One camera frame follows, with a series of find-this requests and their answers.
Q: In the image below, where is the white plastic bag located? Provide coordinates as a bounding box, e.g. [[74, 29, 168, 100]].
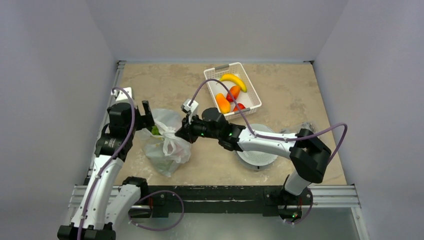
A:
[[135, 108, 191, 177]]

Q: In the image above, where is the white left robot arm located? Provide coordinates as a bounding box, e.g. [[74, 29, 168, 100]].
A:
[[57, 100, 154, 240]]

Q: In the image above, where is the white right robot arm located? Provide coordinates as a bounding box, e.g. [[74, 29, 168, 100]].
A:
[[175, 107, 332, 204]]

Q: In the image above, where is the green fake leaf fruit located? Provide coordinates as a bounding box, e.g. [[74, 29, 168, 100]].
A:
[[150, 125, 161, 136]]

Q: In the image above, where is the orange fake papaya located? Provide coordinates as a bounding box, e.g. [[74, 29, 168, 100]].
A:
[[215, 93, 231, 114]]

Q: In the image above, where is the red fake apple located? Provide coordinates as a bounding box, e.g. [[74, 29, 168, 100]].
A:
[[233, 103, 246, 112]]

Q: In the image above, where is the red fake mango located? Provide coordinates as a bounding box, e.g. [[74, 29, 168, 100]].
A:
[[226, 85, 241, 103]]

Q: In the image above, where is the yellow fake banana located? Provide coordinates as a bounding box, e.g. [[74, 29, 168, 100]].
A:
[[220, 73, 247, 93]]

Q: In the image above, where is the white round perforated plate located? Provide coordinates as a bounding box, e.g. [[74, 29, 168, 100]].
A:
[[233, 123, 279, 172]]

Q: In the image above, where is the clear plastic screw box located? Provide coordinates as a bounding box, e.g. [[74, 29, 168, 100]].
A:
[[279, 121, 317, 134]]

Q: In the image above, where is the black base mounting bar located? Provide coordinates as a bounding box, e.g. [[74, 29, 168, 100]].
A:
[[129, 185, 313, 221]]

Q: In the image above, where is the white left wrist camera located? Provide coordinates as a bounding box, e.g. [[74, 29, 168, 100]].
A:
[[111, 87, 134, 104]]

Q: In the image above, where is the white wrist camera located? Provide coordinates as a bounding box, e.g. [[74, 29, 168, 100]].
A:
[[111, 87, 134, 104], [181, 98, 199, 124]]

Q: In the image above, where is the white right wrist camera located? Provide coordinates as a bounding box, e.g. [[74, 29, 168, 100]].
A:
[[181, 98, 199, 124]]

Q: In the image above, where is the aluminium table edge rail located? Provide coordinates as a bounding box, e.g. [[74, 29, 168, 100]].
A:
[[83, 60, 127, 185]]

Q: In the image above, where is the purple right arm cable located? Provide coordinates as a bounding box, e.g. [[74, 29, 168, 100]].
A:
[[188, 78, 349, 226]]

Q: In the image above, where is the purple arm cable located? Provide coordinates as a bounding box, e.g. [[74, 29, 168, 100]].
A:
[[76, 87, 185, 240], [188, 78, 349, 226]]

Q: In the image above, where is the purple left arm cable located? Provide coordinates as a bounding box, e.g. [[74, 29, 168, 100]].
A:
[[76, 87, 185, 240]]

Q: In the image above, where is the aluminium front frame rail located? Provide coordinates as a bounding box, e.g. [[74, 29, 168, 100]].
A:
[[67, 184, 362, 210]]

